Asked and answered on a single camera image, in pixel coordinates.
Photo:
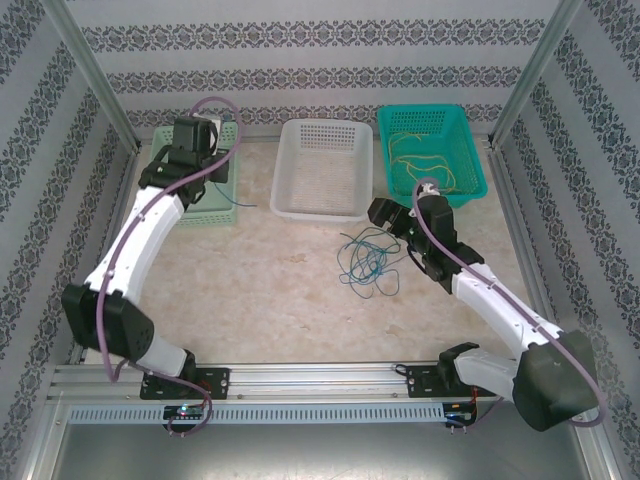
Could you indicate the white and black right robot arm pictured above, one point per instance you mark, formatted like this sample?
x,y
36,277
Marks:
x,y
500,300

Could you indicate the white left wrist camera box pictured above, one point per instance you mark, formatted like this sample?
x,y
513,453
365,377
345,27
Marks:
x,y
212,120

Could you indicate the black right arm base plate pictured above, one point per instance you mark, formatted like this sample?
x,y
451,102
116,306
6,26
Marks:
x,y
417,382

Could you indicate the white plastic basket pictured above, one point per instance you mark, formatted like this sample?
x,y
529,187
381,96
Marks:
x,y
320,175

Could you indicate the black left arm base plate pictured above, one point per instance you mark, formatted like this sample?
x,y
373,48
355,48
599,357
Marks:
x,y
220,382

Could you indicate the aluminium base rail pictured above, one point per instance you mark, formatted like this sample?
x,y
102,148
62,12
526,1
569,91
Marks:
x,y
320,380

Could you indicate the aluminium frame post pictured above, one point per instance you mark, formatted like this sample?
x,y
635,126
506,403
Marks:
x,y
94,75
532,75

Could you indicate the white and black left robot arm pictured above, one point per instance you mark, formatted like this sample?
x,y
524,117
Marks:
x,y
135,240

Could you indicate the teal plastic basket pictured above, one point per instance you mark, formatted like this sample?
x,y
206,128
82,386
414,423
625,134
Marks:
x,y
430,120

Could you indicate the aluminium side rail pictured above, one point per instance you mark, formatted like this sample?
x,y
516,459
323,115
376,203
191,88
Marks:
x,y
521,225
117,210

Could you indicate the aluminium lower frame beam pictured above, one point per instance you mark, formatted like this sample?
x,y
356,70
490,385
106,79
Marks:
x,y
595,440
50,440

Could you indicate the grey metal sheet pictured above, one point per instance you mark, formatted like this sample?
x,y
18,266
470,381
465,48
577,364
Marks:
x,y
320,455

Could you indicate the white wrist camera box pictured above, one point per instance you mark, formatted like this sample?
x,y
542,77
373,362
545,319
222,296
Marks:
x,y
429,189
212,120

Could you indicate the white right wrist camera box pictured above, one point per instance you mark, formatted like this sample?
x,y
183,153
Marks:
x,y
429,189

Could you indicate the light green plastic basket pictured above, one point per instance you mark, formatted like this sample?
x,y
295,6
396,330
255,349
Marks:
x,y
210,217

